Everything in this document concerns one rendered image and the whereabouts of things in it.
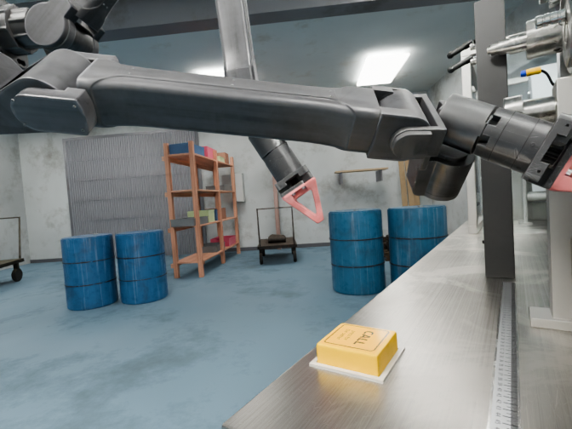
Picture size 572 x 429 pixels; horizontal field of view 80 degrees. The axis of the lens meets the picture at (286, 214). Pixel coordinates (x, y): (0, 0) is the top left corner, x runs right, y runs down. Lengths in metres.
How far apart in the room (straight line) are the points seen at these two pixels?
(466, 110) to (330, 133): 0.15
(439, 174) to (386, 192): 7.15
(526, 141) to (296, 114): 0.23
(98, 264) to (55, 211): 5.14
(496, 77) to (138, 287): 4.00
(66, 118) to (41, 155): 9.30
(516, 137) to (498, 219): 0.38
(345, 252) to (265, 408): 3.44
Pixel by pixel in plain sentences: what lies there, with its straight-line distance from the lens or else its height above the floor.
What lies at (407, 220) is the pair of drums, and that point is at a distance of 3.66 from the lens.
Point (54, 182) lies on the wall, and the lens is 9.49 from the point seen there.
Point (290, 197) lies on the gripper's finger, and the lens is 0.60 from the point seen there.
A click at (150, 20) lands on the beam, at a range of 3.87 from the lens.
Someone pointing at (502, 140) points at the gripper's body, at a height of 1.13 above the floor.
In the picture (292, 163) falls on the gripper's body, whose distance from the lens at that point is 0.63.
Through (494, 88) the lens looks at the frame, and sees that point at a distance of 0.81.
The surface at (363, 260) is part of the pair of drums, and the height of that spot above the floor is 0.37.
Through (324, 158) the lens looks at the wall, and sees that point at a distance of 7.49.
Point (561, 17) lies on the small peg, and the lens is 0.54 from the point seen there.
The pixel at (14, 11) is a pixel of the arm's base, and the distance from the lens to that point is 0.90.
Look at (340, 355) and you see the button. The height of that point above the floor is 0.92.
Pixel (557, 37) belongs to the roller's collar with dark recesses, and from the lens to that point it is 0.78.
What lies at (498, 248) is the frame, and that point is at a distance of 0.80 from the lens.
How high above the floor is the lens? 1.08
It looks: 3 degrees down
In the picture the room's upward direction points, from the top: 4 degrees counter-clockwise
